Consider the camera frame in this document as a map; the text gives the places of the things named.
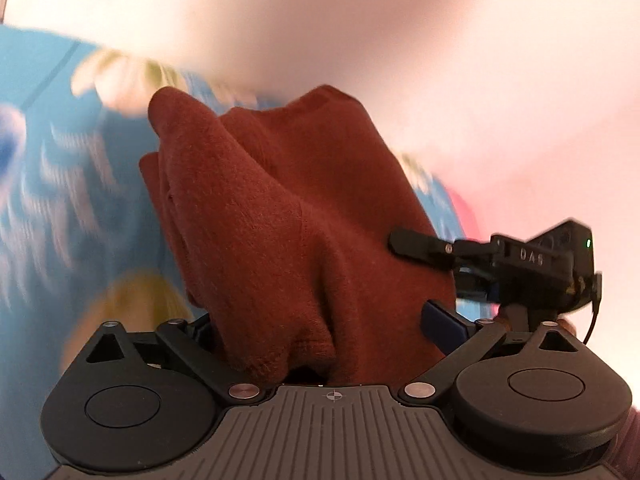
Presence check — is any black cable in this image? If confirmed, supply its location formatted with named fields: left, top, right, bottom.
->
left=580, top=274, right=604, bottom=347

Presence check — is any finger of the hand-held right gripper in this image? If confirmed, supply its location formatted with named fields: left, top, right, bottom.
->
left=388, top=228, right=502, bottom=275
left=452, top=268, right=502, bottom=304

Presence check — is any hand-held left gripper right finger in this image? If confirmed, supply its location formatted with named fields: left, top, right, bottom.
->
left=398, top=299, right=577, bottom=404

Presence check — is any pink blanket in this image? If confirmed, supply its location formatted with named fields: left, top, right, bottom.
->
left=442, top=187, right=483, bottom=243

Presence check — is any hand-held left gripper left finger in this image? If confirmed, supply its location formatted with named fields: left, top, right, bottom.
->
left=84, top=313, right=266, bottom=404

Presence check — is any person's right forearm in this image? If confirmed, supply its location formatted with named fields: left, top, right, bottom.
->
left=611, top=405, right=640, bottom=480

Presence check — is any blue floral bedsheet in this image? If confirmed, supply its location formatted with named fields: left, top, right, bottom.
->
left=0, top=24, right=482, bottom=476

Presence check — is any red long-sleeve sweater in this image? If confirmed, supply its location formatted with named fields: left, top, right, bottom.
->
left=139, top=84, right=459, bottom=386

